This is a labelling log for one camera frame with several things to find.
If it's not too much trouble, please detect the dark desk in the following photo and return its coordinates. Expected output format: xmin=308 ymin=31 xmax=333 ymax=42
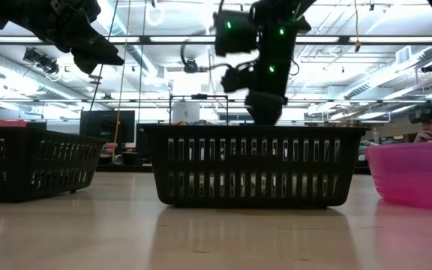
xmin=0 ymin=118 xmax=48 ymax=131

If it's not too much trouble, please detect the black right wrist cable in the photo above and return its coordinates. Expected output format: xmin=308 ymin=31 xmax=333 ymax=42
xmin=180 ymin=0 xmax=257 ymax=73

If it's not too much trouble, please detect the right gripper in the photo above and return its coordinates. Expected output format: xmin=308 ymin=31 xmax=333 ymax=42
xmin=246 ymin=53 xmax=292 ymax=127

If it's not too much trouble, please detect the yellow pole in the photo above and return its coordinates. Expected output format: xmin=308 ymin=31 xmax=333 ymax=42
xmin=112 ymin=109 xmax=122 ymax=158

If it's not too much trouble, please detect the black computer monitor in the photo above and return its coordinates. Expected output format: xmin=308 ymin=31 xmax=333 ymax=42
xmin=79 ymin=109 xmax=137 ymax=144

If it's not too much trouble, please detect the pink plastic bowl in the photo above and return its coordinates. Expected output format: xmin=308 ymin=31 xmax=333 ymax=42
xmin=364 ymin=141 xmax=432 ymax=213

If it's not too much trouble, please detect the black metal rack frame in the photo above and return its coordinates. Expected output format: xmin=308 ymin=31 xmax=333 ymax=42
xmin=168 ymin=93 xmax=230 ymax=127

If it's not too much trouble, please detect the person's cap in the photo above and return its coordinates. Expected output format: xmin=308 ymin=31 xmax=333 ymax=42
xmin=409 ymin=105 xmax=432 ymax=125

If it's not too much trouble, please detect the black slotted plastic basket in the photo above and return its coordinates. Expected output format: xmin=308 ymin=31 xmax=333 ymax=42
xmin=0 ymin=126 xmax=108 ymax=203
xmin=139 ymin=124 xmax=369 ymax=209

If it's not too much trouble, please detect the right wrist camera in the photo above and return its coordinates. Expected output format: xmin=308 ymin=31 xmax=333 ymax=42
xmin=220 ymin=66 xmax=257 ymax=94

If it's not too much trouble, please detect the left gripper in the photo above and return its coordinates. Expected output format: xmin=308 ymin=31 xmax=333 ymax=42
xmin=31 ymin=0 xmax=125 ymax=75

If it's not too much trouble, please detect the black overhead camera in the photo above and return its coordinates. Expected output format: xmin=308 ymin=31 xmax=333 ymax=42
xmin=183 ymin=58 xmax=209 ymax=74

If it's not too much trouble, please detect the black ceiling spotlight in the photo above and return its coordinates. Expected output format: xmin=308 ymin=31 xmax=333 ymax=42
xmin=22 ymin=47 xmax=60 ymax=76

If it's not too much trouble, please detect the person's hand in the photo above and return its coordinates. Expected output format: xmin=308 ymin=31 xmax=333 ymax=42
xmin=414 ymin=130 xmax=432 ymax=143

